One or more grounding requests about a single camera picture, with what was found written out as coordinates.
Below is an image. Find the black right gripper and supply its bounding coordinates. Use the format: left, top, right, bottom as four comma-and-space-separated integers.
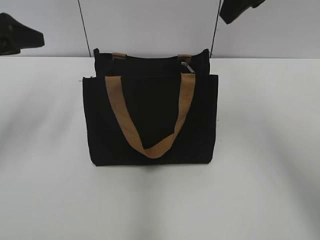
219, 0, 265, 25

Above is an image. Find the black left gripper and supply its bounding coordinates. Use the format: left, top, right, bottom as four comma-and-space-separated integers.
0, 12, 45, 56

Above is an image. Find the silver zipper pull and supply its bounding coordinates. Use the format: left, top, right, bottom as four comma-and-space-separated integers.
181, 61, 196, 74

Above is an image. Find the black canvas tote bag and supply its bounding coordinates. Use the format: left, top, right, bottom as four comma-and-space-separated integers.
82, 49, 219, 166

